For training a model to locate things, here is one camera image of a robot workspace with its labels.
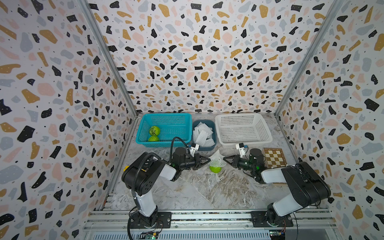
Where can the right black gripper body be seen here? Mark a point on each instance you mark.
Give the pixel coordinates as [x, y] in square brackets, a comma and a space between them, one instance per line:
[245, 165]

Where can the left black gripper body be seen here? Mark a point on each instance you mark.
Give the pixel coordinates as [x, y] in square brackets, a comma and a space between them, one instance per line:
[191, 164]

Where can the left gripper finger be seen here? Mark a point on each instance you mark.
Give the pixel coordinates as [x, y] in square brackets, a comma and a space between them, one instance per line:
[199, 166]
[204, 160]

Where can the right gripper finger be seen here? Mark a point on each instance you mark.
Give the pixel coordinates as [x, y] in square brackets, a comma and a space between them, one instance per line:
[232, 162]
[231, 158]

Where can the white foam net sleeve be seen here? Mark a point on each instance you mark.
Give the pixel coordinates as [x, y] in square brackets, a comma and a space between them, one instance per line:
[217, 160]

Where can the green custard apple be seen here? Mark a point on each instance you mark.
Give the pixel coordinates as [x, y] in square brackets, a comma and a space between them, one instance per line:
[153, 139]
[215, 169]
[154, 131]

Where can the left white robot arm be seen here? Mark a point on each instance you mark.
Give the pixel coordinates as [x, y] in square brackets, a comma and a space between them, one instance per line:
[143, 173]

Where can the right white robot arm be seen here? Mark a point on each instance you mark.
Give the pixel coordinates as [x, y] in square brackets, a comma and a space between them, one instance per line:
[306, 186]

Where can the pile of white foam nets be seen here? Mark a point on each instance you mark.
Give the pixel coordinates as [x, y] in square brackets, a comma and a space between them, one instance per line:
[203, 135]

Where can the white plastic basket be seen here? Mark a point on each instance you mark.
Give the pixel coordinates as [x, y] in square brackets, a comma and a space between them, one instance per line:
[249, 129]

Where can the wooden chessboard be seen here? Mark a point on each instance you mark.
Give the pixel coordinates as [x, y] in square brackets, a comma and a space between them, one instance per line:
[275, 158]

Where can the dark teal small bin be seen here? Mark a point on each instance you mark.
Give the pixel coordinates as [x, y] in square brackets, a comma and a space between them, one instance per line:
[210, 124]

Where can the teal plastic basket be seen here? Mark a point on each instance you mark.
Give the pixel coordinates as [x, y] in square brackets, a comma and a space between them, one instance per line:
[170, 125]

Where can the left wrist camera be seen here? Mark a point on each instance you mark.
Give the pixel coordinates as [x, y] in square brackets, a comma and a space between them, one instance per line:
[193, 148]

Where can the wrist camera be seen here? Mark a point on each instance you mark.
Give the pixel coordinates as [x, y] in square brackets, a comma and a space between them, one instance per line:
[193, 148]
[243, 149]

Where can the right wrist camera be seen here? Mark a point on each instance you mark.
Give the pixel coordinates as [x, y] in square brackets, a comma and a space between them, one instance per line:
[243, 149]

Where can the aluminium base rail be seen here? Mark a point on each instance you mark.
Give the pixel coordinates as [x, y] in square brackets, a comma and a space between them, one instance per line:
[307, 224]

